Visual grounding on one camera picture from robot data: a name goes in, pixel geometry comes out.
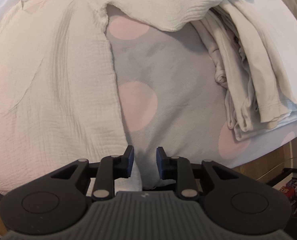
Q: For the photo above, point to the white crinkle cotton shirt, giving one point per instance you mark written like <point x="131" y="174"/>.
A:
<point x="58" y="92"/>

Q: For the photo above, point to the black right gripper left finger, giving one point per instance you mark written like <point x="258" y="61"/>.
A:
<point x="127" y="161"/>

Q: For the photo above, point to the stack of folded clothes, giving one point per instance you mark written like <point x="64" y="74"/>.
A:
<point x="253" y="44"/>

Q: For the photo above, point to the grey pink-dotted bed sheet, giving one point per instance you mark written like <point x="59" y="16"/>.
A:
<point x="169" y="97"/>

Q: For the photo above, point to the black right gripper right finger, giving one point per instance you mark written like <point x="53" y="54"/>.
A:
<point x="163" y="164"/>

